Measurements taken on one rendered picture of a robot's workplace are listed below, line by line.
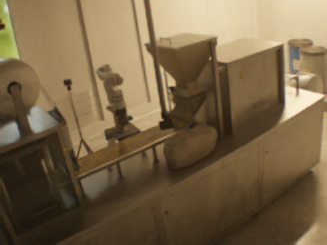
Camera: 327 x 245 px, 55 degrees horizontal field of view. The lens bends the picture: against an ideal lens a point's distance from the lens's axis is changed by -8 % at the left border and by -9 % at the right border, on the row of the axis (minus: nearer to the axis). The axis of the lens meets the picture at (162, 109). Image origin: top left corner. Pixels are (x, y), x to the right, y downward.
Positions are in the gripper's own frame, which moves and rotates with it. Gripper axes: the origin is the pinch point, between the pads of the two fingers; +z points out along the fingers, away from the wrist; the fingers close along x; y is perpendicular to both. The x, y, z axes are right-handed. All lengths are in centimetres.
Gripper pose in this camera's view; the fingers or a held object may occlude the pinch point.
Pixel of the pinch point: (121, 134)
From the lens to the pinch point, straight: 214.2
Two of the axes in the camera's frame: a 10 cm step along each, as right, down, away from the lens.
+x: -5.7, -2.4, 7.8
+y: 8.1, -3.3, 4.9
